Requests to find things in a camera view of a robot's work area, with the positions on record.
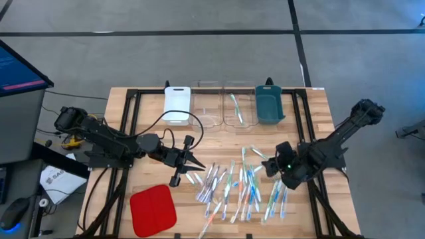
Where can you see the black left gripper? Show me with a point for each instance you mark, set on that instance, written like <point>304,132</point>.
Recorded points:
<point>169,156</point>

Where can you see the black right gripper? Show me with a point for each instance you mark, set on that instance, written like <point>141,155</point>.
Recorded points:
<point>290,172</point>

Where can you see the green toothbrush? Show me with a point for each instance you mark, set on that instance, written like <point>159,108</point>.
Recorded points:
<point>270,202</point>
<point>259,152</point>
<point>236,108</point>
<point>190,178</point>
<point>230,179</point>
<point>244,156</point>

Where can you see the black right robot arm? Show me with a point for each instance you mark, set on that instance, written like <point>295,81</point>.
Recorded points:
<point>338,132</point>

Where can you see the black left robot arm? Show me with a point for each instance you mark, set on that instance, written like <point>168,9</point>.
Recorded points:
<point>99,132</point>

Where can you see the white toothbrush in wrapper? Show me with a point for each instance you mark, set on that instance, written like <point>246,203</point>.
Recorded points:
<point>198,178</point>

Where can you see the clear plastic bin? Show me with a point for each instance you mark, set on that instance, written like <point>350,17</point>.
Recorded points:
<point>249,109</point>
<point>206,113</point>

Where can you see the white plastic bin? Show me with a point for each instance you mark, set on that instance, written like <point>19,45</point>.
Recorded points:
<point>176,106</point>

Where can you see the teal plastic bin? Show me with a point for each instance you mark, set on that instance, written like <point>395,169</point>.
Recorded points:
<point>269,106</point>

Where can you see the white label sticker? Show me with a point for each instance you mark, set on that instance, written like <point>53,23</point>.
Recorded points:
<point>318,88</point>

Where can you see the white printed paper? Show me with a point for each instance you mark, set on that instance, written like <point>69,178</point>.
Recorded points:
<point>59,182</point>

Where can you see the black desk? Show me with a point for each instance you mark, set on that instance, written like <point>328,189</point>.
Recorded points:
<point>56,159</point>

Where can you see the white tape roll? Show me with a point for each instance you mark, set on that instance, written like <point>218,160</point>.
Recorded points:
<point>44,202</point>

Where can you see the grey monitor stand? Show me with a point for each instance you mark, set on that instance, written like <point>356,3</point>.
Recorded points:
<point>20,126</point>

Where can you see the black computer mouse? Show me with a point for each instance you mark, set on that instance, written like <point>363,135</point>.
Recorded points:
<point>15,212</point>

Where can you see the computer monitor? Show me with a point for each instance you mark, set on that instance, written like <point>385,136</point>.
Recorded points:
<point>16,73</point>

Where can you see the black post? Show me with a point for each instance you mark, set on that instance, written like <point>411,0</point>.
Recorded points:
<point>269,81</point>
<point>167,84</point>

